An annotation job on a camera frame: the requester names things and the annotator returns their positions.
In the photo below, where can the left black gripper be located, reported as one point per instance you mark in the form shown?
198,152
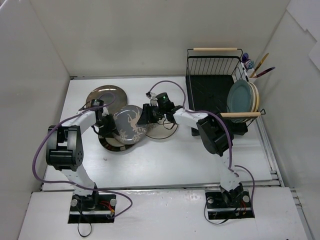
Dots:
109,124

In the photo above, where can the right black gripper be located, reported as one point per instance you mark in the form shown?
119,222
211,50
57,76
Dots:
150,113

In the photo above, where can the black striped plate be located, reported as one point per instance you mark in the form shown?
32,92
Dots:
113,145

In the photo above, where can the grey reindeer plate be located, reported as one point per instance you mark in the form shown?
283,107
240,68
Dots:
126,122

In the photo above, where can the blue-grey ceramic plate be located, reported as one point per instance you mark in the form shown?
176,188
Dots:
239,99

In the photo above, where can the pale green plate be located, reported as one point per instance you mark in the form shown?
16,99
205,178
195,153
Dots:
253,96

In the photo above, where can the cream and yellow plate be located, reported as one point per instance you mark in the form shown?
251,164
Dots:
257,97

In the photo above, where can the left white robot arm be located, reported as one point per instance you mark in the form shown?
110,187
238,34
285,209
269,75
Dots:
64,149

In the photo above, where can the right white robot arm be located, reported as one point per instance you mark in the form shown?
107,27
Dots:
212,131

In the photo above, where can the cream tree pattern plate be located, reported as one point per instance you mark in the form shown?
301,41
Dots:
161,130

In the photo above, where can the brown speckled plate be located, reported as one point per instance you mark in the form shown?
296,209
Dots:
107,93

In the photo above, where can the white utensil holder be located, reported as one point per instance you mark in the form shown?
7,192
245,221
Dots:
249,74

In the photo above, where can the blue patterned utensil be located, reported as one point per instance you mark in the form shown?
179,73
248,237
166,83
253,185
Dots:
247,62

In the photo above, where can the purple utensil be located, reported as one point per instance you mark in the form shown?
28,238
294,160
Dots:
264,72

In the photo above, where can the black wire dish rack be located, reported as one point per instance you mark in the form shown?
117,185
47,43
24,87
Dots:
210,73

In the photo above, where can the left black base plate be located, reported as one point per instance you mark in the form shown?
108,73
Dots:
100,210

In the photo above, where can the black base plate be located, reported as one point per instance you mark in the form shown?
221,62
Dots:
100,210
216,209

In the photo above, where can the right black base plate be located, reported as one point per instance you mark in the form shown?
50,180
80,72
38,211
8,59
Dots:
216,209

